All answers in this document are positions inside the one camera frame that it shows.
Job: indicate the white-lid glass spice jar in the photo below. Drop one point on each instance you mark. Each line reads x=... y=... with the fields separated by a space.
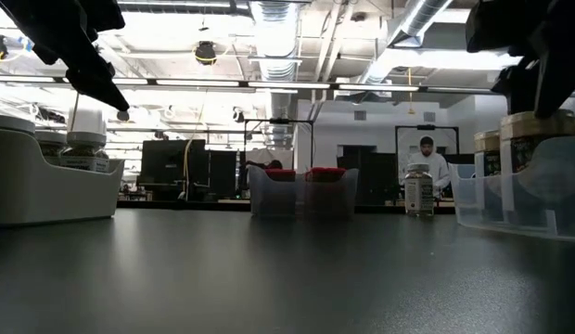
x=51 y=137
x=11 y=123
x=419 y=195
x=88 y=139

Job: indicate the small black ball device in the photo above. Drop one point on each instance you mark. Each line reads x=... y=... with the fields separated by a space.
x=123 y=116

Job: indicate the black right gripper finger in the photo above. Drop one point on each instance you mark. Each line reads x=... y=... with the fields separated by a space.
x=563 y=69
x=521 y=86

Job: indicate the dark narrow panel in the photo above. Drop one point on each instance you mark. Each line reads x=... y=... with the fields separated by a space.
x=222 y=167

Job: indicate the black monitor panel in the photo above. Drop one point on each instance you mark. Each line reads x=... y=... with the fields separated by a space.
x=176 y=162

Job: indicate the small translucent plastic bin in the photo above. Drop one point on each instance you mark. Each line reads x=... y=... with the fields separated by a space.
x=297 y=199

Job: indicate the smooth silver ventilation duct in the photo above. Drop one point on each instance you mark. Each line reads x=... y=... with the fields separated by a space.
x=408 y=28

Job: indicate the gold-lid glass spice jar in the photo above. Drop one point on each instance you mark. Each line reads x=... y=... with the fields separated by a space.
x=487 y=139
x=533 y=127

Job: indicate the black cabinet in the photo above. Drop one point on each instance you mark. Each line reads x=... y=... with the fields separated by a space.
x=371 y=176

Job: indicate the long ceiling light strip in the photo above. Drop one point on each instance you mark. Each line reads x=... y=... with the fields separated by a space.
x=287 y=85

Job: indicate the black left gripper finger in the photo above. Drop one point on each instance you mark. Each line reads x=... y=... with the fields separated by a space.
x=104 y=76
x=88 y=86

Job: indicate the person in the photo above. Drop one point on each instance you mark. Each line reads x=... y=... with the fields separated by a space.
x=271 y=164
x=438 y=167

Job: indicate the white cylindrical container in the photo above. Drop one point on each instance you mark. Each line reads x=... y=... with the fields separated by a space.
x=86 y=121

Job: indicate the grey wall vent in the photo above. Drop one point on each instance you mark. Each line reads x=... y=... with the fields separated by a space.
x=429 y=117
x=360 y=115

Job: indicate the small black ceiling device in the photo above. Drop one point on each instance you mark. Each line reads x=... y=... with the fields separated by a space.
x=238 y=115

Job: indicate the red-lid spice jar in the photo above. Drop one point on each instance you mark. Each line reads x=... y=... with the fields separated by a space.
x=280 y=175
x=325 y=174

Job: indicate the black ceiling dome device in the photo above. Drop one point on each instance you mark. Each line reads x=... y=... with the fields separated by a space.
x=205 y=48

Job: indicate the large clear plastic bin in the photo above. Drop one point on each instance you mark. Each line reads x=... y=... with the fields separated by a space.
x=482 y=218

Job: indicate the white cloth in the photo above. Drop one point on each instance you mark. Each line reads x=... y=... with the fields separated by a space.
x=264 y=155

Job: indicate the white plastic bin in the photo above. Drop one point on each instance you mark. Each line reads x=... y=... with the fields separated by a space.
x=37 y=195

